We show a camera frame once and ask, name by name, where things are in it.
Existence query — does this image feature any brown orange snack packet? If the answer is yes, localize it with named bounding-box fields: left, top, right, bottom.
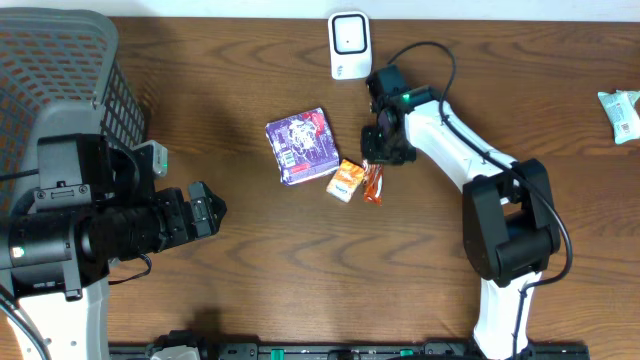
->
left=363, top=160, right=384, bottom=206

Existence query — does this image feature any red purple snack bag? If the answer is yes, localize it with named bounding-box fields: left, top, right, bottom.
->
left=265, top=108, right=340, bottom=186

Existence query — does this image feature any teal snack packet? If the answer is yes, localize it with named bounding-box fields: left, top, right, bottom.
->
left=597, top=90, right=639, bottom=145

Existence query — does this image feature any orange white snack packet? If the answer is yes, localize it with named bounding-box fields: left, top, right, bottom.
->
left=326, top=159, right=364, bottom=203

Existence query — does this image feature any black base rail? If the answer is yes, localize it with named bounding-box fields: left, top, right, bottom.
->
left=108, top=329, right=592, bottom=360

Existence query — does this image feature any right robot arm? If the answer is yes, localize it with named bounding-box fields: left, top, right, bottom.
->
left=361, top=64, right=560, bottom=359

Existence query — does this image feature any grey plastic mesh basket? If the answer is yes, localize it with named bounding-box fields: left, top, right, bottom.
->
left=1, top=7, right=148, bottom=215

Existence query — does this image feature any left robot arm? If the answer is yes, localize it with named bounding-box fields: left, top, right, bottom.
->
left=1, top=133, right=227, bottom=359

